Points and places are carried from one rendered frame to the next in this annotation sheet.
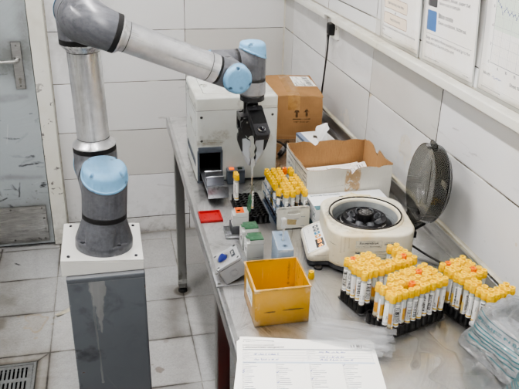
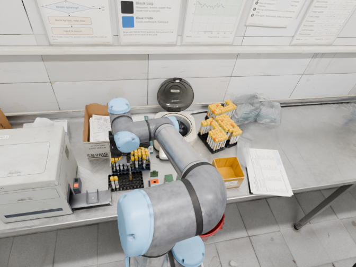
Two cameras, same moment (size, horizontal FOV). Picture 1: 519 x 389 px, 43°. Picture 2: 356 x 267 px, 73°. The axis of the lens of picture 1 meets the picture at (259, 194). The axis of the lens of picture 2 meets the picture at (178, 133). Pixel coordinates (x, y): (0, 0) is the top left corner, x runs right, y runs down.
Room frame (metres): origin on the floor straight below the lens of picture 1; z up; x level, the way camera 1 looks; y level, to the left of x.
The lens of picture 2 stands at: (1.66, 0.66, 1.96)
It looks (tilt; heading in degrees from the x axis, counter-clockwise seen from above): 47 degrees down; 265
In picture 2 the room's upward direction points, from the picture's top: 9 degrees clockwise
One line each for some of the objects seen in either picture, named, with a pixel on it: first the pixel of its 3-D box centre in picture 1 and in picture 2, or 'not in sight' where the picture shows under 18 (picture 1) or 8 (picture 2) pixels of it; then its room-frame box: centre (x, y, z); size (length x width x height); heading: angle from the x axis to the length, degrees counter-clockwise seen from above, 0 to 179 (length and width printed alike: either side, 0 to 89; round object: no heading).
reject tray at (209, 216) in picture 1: (210, 216); not in sight; (1.78, 0.15, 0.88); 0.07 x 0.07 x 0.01; 13
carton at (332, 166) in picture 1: (336, 174); (108, 129); (1.97, -0.25, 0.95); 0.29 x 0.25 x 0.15; 103
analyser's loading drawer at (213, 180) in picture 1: (213, 177); (87, 198); (1.98, 0.15, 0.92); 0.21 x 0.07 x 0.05; 13
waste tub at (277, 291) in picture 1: (276, 290); (226, 172); (1.31, -0.05, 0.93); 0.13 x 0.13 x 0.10; 12
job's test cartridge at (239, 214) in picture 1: (239, 219); (154, 184); (1.68, 0.05, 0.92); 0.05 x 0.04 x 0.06; 101
